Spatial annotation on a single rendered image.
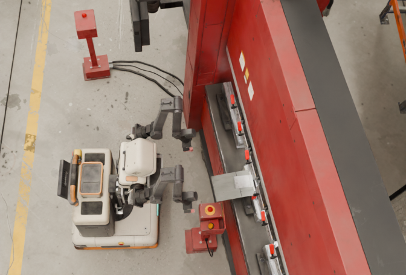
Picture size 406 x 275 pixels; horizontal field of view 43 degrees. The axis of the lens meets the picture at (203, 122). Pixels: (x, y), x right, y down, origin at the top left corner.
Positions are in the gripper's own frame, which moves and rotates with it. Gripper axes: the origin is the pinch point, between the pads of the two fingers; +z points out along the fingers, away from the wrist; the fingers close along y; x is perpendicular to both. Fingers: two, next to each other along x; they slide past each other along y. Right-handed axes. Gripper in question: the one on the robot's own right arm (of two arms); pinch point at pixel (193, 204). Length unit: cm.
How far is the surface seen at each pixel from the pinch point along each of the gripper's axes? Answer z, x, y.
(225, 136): 23, -17, 54
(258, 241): 31, -34, -22
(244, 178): 15.5, -31.7, 17.5
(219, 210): 28.1, -7.5, 2.0
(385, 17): 185, -146, 228
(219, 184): 7.9, -16.4, 13.9
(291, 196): -56, -78, -21
